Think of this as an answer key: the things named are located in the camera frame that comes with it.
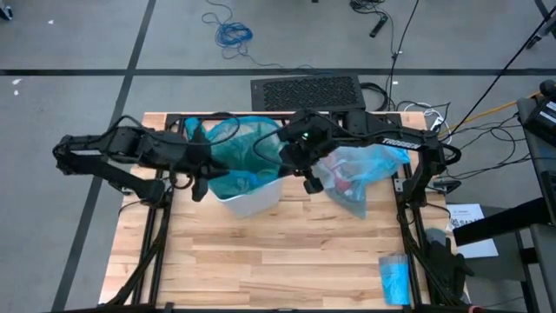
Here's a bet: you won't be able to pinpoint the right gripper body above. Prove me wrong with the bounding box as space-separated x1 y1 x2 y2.
280 143 326 196

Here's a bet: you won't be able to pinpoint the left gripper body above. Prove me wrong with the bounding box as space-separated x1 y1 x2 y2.
186 128 218 203

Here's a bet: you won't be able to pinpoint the teal bag stack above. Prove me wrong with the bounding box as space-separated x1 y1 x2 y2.
184 115 286 201

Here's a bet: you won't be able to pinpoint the white plastic trash bin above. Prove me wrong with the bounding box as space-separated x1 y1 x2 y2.
215 176 284 218

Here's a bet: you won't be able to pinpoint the light blue trash bag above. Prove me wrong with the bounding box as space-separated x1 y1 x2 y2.
311 143 412 221

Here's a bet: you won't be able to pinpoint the blue bag roll pack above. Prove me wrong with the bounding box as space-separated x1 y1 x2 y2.
377 254 412 306

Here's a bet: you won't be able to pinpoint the white power strip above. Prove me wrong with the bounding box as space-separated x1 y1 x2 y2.
427 115 445 138

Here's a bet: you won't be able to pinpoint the black power strip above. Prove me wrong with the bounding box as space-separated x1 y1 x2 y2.
368 12 389 38

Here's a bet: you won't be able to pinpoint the black glove pile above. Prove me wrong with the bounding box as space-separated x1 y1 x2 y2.
423 228 475 305

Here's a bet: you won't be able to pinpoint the white paper sheet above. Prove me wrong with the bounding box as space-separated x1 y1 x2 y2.
445 203 500 259

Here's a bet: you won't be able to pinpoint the black slanted bar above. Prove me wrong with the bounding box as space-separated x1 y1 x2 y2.
452 197 556 247

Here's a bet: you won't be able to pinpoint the black labelled device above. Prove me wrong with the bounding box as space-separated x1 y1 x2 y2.
520 79 556 147

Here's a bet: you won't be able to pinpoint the grey side desk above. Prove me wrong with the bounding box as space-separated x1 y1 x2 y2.
515 97 556 313

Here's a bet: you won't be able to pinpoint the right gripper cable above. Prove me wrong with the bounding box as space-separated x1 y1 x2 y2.
253 125 305 169

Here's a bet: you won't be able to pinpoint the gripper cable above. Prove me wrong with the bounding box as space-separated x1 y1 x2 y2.
253 125 305 169
173 111 241 147

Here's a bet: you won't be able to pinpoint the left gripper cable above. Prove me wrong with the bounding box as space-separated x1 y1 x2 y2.
173 111 241 147

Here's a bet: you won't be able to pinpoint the black aluminium table frame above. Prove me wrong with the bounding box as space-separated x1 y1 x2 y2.
103 111 468 313

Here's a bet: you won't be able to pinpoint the blue coiled cable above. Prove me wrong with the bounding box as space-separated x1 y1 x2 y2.
201 0 288 70

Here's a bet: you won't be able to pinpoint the black coiled cable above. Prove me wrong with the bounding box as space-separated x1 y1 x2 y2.
440 142 462 167

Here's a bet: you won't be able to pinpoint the yellow cable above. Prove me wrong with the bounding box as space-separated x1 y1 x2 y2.
434 90 542 140

